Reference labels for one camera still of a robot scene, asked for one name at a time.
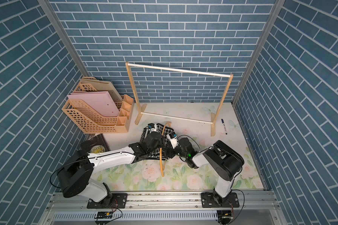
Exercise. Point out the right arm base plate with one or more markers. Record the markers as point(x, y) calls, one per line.
point(214, 200)

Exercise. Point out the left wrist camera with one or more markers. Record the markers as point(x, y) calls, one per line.
point(152, 127)

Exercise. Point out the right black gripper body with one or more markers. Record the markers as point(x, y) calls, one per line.
point(179, 152)

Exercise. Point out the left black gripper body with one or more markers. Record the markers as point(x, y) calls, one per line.
point(157, 146)

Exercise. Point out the peach plastic file organizer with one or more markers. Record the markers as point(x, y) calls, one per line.
point(91, 122)

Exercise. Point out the black white houndstooth scarf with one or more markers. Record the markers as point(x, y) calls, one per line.
point(168, 151)

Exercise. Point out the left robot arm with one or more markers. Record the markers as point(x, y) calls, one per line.
point(75, 176)

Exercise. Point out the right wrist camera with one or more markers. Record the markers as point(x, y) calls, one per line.
point(173, 139)

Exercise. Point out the pink file folder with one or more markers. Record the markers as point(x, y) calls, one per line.
point(101, 102)

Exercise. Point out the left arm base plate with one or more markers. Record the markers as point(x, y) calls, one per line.
point(113, 201)

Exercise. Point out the aluminium mounting rail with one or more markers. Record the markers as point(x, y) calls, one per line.
point(168, 208)

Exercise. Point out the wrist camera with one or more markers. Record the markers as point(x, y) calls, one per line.
point(173, 139)
point(152, 127)

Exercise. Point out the beige file folder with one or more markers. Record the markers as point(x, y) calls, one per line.
point(90, 84)

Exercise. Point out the wooden clothes hanger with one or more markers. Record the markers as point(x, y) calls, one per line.
point(162, 165)

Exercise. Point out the floral table mat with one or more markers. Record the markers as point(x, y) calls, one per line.
point(146, 175)

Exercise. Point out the small green circuit board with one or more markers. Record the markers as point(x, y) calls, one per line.
point(104, 215)

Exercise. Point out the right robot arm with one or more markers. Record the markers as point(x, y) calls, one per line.
point(226, 162)

